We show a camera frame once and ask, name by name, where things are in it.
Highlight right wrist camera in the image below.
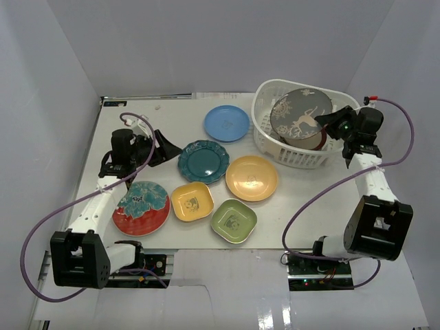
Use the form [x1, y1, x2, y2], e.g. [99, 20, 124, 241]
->
[363, 96, 378, 108]

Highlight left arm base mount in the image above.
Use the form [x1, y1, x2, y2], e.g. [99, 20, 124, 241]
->
[106, 254, 174, 289]

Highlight grey reindeer plate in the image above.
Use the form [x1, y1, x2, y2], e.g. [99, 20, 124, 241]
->
[269, 87, 333, 140]

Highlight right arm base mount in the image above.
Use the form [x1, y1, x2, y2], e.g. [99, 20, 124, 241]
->
[280, 252, 354, 292]

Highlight dark red rimmed plate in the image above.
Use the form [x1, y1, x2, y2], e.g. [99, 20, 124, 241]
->
[278, 130, 327, 151]

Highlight light blue round plate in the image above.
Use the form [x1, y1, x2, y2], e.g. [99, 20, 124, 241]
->
[203, 104, 250, 142]

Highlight green square panda dish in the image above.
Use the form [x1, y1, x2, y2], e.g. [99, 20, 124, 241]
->
[210, 199, 258, 244]

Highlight red teal flower plate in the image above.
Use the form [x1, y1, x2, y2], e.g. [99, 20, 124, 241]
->
[112, 181, 171, 237]

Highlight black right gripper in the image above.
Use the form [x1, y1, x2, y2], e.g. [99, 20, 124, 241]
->
[315, 105, 357, 142]

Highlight yellow square panda dish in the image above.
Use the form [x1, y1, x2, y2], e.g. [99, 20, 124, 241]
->
[171, 181, 214, 222]

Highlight orange round plate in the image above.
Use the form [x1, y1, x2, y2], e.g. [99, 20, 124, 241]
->
[225, 155, 278, 202]

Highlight white plastic dish bin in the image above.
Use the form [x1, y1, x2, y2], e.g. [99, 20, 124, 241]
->
[251, 79, 359, 169]

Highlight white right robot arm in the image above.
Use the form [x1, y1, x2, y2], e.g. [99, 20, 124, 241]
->
[310, 106, 413, 274]

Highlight teal scalloped plate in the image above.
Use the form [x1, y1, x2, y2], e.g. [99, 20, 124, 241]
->
[177, 140, 230, 185]

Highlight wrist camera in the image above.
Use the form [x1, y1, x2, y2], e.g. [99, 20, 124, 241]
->
[363, 96, 378, 108]
[122, 118, 150, 137]

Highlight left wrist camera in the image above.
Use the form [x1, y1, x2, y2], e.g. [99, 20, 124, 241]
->
[122, 118, 150, 137]

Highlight black label sticker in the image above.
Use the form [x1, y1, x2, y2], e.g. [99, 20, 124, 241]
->
[102, 100, 127, 107]

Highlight paper sheets behind table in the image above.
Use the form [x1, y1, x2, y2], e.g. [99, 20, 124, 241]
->
[192, 92, 254, 100]

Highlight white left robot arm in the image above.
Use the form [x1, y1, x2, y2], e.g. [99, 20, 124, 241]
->
[50, 129, 182, 289]

